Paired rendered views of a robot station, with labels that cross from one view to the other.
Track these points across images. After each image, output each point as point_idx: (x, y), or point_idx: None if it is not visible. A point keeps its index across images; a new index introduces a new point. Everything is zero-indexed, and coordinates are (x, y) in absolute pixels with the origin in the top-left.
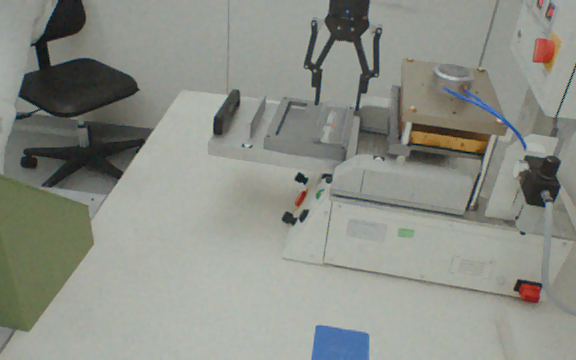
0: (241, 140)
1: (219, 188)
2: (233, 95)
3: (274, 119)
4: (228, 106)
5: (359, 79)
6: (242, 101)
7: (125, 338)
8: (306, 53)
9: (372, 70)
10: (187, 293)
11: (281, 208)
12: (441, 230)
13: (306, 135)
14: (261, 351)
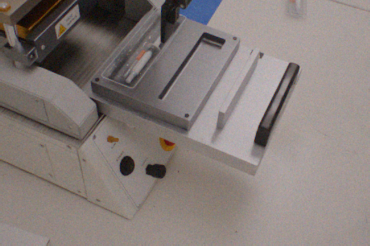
0: (261, 64)
1: (261, 208)
2: (270, 108)
3: (219, 67)
4: (279, 84)
5: None
6: (248, 152)
7: (340, 51)
8: None
9: None
10: None
11: (189, 159)
12: None
13: (189, 34)
14: (245, 26)
